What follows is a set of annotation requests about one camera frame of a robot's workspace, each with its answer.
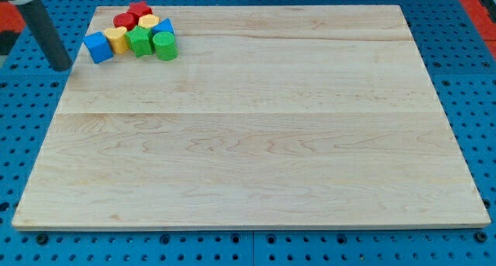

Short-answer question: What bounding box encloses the blue cube block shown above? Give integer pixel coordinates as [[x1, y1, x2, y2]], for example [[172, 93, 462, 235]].
[[83, 32, 113, 64]]

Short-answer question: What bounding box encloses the green star block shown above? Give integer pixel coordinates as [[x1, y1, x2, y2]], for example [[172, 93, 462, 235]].
[[125, 26, 154, 57]]

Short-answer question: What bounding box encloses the red star block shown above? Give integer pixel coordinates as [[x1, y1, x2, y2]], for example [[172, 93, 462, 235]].
[[127, 1, 153, 22]]

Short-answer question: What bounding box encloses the large wooden board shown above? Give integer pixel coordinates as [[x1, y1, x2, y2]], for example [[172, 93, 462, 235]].
[[12, 5, 491, 231]]

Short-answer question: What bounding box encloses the green cylinder block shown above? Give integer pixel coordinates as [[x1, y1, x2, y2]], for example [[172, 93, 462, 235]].
[[153, 32, 178, 61]]

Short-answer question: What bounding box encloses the blue triangle block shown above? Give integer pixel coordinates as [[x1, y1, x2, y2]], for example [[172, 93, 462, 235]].
[[152, 18, 174, 35]]

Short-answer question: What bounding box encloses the yellow hexagon block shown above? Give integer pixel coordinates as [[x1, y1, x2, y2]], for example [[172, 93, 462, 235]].
[[138, 14, 160, 29]]

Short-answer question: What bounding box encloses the red cylinder block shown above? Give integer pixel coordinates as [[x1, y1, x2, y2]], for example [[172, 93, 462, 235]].
[[113, 12, 137, 31]]

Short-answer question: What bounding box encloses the yellow heart block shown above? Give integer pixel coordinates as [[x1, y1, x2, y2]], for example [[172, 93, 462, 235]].
[[103, 26, 129, 54]]

